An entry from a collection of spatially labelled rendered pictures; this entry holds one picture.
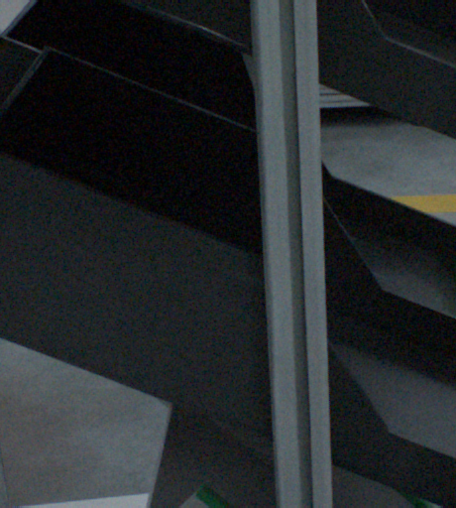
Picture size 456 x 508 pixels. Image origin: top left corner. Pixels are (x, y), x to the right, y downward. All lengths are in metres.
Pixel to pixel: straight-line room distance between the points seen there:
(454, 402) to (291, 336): 0.16
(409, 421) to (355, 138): 3.89
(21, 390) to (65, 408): 0.14
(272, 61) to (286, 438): 0.15
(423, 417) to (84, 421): 2.38
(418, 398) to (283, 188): 0.19
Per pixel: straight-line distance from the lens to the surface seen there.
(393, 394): 0.61
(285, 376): 0.49
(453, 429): 0.61
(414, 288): 0.75
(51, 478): 2.79
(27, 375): 3.17
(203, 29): 0.47
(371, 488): 0.71
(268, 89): 0.45
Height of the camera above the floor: 1.54
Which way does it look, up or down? 25 degrees down
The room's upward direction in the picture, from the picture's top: 4 degrees counter-clockwise
